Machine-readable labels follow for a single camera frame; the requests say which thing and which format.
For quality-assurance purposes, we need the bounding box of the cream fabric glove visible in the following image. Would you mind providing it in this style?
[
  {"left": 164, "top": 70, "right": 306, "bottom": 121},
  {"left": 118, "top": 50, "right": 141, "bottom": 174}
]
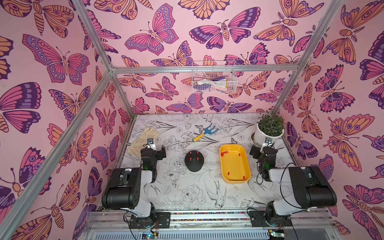
[{"left": 126, "top": 127, "right": 160, "bottom": 159}]

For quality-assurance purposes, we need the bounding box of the yellow plastic tray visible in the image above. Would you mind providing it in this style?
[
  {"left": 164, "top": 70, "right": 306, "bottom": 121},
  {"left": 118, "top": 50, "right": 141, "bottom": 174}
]
[{"left": 220, "top": 144, "right": 251, "bottom": 184}]

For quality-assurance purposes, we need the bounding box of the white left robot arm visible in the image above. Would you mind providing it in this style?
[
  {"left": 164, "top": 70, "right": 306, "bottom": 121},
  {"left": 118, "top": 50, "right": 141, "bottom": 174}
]
[{"left": 102, "top": 138, "right": 167, "bottom": 220}]

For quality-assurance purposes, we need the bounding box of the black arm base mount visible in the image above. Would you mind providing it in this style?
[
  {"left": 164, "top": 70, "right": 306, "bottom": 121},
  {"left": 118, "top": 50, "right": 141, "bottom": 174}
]
[{"left": 128, "top": 212, "right": 171, "bottom": 229}]

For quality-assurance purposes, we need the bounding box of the black round screw base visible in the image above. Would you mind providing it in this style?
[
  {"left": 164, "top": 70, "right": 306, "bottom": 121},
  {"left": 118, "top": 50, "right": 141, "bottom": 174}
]
[{"left": 185, "top": 150, "right": 205, "bottom": 172}]

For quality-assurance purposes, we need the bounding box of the aluminium cage frame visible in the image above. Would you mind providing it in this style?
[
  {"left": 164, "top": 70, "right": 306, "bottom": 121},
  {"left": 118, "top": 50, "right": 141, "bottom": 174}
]
[{"left": 1, "top": 1, "right": 344, "bottom": 240}]

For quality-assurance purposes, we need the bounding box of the potted green plant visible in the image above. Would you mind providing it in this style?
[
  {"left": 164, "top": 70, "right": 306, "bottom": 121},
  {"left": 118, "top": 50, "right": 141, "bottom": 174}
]
[{"left": 252, "top": 112, "right": 285, "bottom": 146}]

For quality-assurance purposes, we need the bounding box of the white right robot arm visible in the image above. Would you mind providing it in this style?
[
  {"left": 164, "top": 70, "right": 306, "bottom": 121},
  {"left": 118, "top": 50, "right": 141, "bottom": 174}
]
[{"left": 250, "top": 138, "right": 337, "bottom": 220}]

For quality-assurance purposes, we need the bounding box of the blue yellow garden fork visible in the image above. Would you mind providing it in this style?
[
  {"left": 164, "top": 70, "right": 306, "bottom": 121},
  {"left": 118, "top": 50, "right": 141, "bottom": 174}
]
[{"left": 192, "top": 123, "right": 219, "bottom": 143}]

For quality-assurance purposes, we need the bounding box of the white wire basket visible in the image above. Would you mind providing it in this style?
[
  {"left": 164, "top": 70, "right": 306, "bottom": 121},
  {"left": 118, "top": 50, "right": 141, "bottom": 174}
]
[{"left": 191, "top": 65, "right": 238, "bottom": 94}]

